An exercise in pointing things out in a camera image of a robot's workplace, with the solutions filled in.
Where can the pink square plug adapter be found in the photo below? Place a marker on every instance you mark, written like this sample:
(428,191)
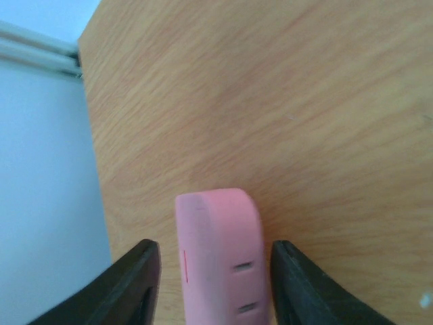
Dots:
(222,258)

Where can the aluminium rail frame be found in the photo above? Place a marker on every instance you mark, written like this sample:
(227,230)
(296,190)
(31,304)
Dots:
(34,50)

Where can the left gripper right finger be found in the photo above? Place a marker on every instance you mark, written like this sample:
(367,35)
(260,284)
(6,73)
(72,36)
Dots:
(304,294)

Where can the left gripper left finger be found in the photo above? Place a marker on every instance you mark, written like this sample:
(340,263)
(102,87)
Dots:
(126,293)

